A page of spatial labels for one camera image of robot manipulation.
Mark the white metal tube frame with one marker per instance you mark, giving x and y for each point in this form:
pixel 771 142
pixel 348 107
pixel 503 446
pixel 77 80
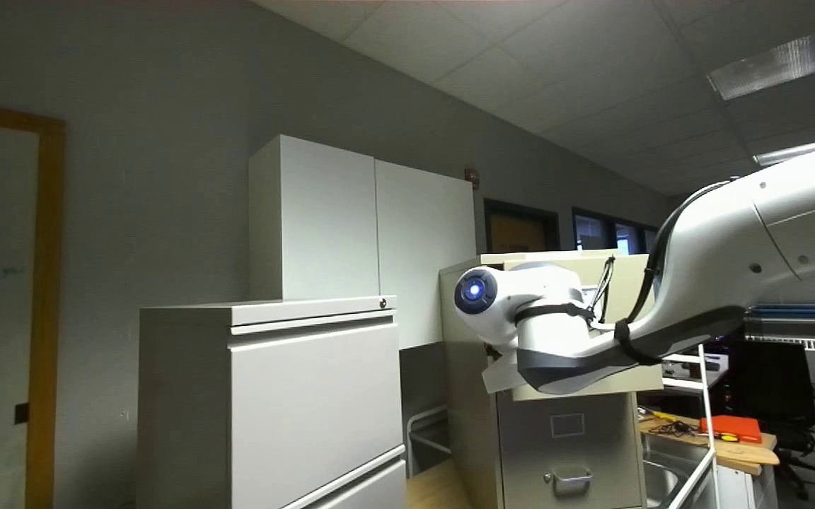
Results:
pixel 424 436

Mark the white metal rack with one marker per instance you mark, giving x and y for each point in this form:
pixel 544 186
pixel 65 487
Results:
pixel 704 407

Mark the long ceiling light panel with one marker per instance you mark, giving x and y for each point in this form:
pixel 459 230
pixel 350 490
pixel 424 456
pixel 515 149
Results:
pixel 783 59

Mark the beige metal filing cabinet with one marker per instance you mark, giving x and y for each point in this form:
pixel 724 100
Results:
pixel 469 429

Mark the wooden work table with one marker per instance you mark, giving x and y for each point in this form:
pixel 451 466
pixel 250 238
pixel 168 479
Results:
pixel 747 453

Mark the dark equipment shelf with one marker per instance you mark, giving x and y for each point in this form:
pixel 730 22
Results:
pixel 803 326

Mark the dark window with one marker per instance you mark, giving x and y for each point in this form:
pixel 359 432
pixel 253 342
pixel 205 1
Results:
pixel 605 230

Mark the small red wall alarm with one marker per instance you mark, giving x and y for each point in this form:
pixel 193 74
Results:
pixel 469 175

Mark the gray metal filing cabinet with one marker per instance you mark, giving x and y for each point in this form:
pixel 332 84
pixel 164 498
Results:
pixel 266 415

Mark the beige drawer without label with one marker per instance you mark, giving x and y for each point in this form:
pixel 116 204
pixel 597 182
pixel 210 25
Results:
pixel 595 456

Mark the dark framed doorway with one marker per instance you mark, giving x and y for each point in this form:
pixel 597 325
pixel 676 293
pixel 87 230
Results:
pixel 519 230

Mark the orange tool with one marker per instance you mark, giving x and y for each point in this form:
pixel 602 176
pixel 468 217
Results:
pixel 730 429

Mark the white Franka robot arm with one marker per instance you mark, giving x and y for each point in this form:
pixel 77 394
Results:
pixel 755 245

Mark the black office chair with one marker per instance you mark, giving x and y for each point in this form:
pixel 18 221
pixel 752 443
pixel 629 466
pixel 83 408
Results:
pixel 803 443

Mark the white wall cabinet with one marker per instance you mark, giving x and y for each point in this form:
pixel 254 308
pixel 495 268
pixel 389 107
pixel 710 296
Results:
pixel 350 228

